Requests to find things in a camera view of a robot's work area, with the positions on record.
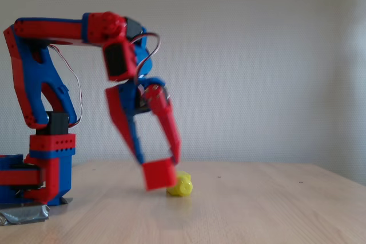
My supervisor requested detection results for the red cube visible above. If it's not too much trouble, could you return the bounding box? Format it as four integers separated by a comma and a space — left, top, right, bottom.
141, 158, 178, 191

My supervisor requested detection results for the grey duct tape piece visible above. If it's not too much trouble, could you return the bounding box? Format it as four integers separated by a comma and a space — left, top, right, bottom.
0, 201, 51, 225

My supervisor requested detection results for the looped wrist servo cable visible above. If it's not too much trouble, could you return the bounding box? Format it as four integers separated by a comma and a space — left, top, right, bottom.
130, 33, 163, 85

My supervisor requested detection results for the yellow block with round stud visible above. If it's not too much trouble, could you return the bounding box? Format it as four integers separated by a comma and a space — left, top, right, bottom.
166, 170, 194, 198

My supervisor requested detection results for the white and red servo cable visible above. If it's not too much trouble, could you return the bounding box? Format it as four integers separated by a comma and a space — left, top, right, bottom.
46, 45, 84, 127

